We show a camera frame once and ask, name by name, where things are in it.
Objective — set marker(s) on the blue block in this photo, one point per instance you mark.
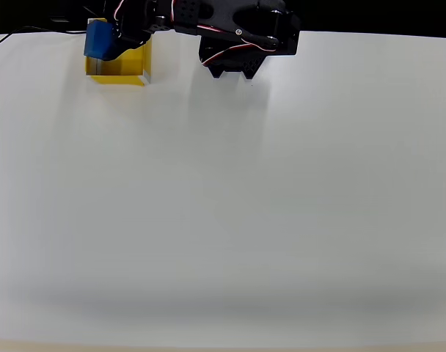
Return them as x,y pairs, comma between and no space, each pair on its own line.
98,40

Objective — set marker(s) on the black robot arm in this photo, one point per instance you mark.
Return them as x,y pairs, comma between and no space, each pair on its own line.
241,33

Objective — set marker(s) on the yellow open box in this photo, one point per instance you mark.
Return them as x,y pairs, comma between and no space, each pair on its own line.
129,69

